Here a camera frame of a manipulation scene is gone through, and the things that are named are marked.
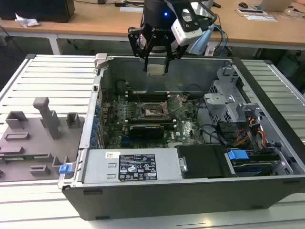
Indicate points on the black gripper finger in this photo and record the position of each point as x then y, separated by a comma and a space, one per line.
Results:
177, 51
135, 45

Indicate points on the silver square CPU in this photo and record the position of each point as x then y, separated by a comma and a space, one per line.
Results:
156, 70

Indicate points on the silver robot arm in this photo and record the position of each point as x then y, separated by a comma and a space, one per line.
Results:
202, 40

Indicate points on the CPU socket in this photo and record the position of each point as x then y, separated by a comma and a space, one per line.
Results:
152, 111

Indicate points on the white paper sheet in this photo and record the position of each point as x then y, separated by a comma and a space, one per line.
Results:
131, 9

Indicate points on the white power adapter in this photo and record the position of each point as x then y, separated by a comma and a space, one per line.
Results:
209, 50

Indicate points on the wooden desk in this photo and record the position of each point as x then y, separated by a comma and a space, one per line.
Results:
95, 21

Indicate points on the metal disk cage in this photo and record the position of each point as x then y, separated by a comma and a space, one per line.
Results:
215, 102

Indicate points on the black computer mouse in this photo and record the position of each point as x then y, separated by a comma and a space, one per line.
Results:
243, 4

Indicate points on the green motherboard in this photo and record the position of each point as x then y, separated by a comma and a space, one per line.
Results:
186, 133

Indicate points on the graphics card with yellow stripe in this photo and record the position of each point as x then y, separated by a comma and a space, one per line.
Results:
146, 131

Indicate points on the white flat tablet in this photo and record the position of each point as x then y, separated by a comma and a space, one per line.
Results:
262, 18

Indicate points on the black box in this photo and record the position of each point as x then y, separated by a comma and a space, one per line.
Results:
35, 9

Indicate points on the silver laptop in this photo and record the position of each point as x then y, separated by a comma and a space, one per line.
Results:
274, 4

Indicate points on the crumpled white paper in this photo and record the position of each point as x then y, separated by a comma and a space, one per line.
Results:
26, 22

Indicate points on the black plastic shroud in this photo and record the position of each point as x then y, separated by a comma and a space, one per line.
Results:
202, 161

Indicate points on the blue disk carrier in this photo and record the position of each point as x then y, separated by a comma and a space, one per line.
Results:
237, 156

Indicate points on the grey power supply unit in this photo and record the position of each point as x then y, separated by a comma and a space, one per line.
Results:
100, 167

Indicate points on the hard disk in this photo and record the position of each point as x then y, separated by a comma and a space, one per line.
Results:
255, 170

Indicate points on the blue plastic latch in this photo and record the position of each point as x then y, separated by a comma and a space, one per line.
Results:
64, 169

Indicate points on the grey parts rack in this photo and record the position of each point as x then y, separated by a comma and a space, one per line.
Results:
31, 148

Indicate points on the black open PC case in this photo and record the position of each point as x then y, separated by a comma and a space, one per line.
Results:
166, 198

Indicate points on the green RAM stick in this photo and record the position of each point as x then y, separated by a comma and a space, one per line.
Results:
35, 156

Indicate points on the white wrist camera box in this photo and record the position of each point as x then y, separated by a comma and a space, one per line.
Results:
186, 33

